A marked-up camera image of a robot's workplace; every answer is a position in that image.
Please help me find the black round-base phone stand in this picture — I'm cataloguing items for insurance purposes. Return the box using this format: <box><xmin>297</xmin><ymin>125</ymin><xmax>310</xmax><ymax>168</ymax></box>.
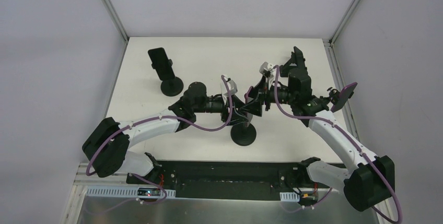
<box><xmin>230</xmin><ymin>116</ymin><xmax>257</xmax><ymax>146</ymax></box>

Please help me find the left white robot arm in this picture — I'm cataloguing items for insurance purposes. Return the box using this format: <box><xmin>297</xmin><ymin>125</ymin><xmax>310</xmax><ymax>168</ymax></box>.
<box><xmin>82</xmin><ymin>79</ymin><xmax>249</xmax><ymax>185</ymax></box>

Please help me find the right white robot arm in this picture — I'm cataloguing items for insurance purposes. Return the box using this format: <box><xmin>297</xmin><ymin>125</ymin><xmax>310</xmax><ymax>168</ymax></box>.
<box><xmin>241</xmin><ymin>62</ymin><xmax>398</xmax><ymax>211</ymax></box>

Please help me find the black folding phone stand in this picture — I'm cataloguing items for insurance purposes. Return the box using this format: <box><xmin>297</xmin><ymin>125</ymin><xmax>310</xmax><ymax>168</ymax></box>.
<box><xmin>279</xmin><ymin>51</ymin><xmax>298</xmax><ymax>78</ymax></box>

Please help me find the right black round-base stand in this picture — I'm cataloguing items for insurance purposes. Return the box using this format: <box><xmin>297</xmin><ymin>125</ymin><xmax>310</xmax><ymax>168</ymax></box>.
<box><xmin>320</xmin><ymin>87</ymin><xmax>342</xmax><ymax>112</ymax></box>

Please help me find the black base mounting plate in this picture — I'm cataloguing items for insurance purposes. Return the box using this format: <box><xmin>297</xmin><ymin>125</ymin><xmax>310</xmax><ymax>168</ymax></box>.
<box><xmin>144</xmin><ymin>160</ymin><xmax>314</xmax><ymax>201</ymax></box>

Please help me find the right white cable duct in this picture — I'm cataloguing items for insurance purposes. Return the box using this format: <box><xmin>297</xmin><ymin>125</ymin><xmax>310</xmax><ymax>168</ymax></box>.
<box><xmin>279</xmin><ymin>192</ymin><xmax>300</xmax><ymax>202</ymax></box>

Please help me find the white cable duct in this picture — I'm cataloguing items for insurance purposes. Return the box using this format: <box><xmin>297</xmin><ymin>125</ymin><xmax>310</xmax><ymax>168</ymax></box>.
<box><xmin>279</xmin><ymin>192</ymin><xmax>300</xmax><ymax>202</ymax></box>
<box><xmin>86</xmin><ymin>186</ymin><xmax>176</xmax><ymax>199</ymax></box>

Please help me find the left white cable duct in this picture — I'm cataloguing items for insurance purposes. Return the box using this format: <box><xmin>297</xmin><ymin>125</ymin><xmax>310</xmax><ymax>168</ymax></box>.
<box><xmin>86</xmin><ymin>186</ymin><xmax>176</xmax><ymax>199</ymax></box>

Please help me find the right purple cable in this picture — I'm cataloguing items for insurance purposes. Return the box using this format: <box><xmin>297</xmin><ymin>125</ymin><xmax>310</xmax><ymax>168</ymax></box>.
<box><xmin>272</xmin><ymin>64</ymin><xmax>403</xmax><ymax>224</ymax></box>

